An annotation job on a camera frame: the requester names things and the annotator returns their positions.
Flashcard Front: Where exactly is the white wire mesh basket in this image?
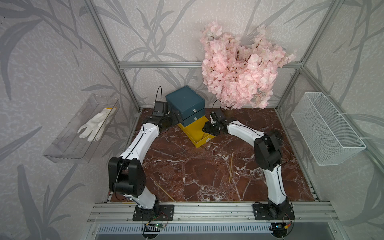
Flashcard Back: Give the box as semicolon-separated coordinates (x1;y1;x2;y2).
291;92;367;166

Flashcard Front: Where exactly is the yellow bottom drawer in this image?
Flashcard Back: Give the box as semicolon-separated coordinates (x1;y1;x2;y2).
178;116;215;148

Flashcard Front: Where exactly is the clear plastic wall tray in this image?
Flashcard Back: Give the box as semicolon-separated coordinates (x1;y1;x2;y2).
43;94;120;164

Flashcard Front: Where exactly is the yellow pencil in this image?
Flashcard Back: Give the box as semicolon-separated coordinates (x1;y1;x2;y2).
151;178;177;203
229;153;234;183

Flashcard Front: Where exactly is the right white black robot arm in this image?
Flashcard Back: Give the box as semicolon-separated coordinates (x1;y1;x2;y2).
203;110;291;219

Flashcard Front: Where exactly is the aluminium front rail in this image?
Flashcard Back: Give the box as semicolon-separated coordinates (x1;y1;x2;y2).
87;202;340;224

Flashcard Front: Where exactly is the right circuit board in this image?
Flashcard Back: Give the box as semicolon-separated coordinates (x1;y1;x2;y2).
269;223;292;234

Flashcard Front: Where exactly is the circuit board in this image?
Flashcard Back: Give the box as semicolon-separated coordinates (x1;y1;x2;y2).
269;223;292;234
143;223;168;233

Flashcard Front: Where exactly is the left circuit board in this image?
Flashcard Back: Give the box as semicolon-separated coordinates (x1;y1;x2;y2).
143;223;168;233

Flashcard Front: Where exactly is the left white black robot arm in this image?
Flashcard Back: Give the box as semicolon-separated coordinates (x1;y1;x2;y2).
108;101;178;210

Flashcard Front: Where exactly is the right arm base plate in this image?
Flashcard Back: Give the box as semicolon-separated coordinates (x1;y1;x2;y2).
253;201;296;221

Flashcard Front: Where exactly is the pink blossom artificial tree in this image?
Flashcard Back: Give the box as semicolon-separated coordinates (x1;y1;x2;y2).
200;22;296;110

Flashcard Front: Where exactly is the teal drawer cabinet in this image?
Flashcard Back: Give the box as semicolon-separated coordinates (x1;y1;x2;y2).
166;86;206;127

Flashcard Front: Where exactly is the white glove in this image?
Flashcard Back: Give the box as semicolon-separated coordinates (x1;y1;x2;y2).
77;108;113;142

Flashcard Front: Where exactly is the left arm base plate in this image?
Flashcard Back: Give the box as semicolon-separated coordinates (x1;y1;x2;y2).
133;204;175;222

